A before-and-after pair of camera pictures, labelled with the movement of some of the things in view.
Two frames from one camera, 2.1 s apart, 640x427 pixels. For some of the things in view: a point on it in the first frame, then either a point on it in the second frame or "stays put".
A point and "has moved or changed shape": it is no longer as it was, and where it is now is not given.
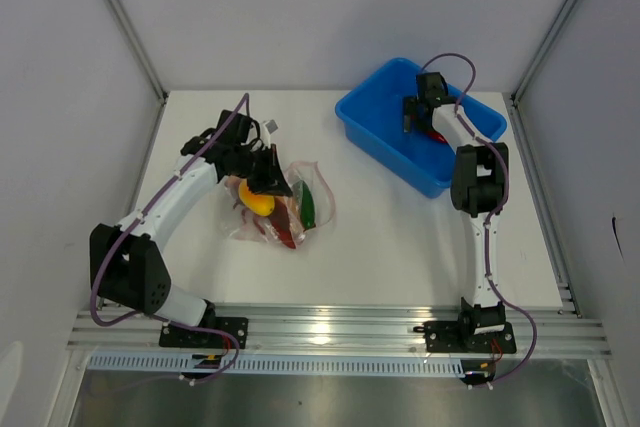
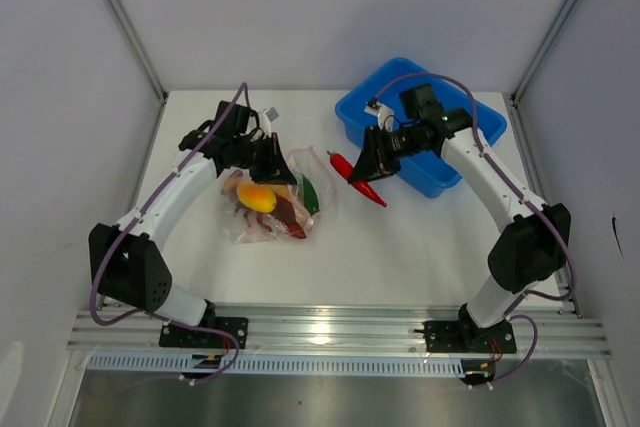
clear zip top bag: x=278 y=219 has moved or changed shape
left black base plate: x=170 y=336 stays put
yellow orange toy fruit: x=262 y=205 stays put
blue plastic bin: x=373 y=111 stays put
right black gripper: x=409 y=108 -> x=374 y=162
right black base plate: x=468 y=336 stays put
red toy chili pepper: x=437 y=135 has moved or changed shape
